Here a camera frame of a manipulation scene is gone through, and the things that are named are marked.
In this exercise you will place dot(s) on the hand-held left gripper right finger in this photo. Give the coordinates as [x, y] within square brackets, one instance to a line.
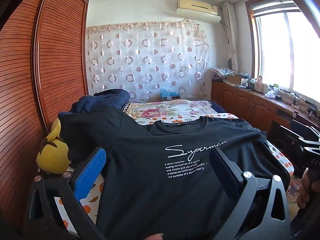
[225, 170]

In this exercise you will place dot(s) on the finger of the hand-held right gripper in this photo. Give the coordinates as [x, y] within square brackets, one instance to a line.
[306, 127]
[292, 142]

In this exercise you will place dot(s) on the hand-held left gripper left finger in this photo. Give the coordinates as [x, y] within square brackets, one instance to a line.
[89, 173]

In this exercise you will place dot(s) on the black printed t-shirt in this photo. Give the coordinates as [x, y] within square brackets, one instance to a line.
[150, 185]

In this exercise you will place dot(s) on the person's right hand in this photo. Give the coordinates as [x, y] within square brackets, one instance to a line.
[307, 192]

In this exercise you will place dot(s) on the person's left hand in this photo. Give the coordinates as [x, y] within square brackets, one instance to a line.
[155, 237]

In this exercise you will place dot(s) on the orange-print white sheet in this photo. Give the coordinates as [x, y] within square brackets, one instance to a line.
[281, 158]

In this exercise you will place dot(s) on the small black box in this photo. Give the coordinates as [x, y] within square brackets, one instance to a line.
[278, 97]

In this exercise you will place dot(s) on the yellow plush toy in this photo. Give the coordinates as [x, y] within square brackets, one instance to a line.
[52, 155]

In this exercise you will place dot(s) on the crumpled white tissue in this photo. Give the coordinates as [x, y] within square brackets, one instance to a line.
[270, 94]

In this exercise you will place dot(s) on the pale pink bottle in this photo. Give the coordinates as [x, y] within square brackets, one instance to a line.
[260, 83]

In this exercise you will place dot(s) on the navy bed sheet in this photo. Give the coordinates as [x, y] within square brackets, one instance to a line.
[217, 106]

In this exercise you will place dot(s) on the long wooden cabinet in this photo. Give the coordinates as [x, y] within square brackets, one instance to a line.
[240, 102]

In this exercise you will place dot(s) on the folded navy cloth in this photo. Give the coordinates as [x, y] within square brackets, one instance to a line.
[100, 102]

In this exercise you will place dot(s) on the window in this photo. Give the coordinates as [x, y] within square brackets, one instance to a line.
[287, 55]

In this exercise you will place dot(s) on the dark circle-patterned cloth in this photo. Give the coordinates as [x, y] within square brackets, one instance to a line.
[125, 106]

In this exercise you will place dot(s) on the clear plastic bag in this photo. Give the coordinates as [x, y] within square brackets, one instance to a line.
[244, 75]

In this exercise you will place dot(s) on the floral blanket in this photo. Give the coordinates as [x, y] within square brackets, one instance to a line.
[165, 110]

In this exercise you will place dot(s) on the open cardboard box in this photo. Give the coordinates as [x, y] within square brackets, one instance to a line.
[235, 79]

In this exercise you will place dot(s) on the blue packet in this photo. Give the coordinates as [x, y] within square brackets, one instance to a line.
[170, 93]

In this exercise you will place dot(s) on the stack of folded cloths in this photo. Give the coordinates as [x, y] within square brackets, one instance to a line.
[222, 71]

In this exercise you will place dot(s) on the wooden slatted wardrobe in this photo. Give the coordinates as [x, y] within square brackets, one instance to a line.
[62, 55]

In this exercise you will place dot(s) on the pale window drape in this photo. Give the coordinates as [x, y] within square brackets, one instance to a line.
[231, 30]

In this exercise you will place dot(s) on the sheer circle-patterned curtain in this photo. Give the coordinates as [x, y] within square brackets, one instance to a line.
[150, 55]

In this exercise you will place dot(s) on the wall air conditioner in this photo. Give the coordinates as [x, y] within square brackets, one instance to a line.
[197, 6]

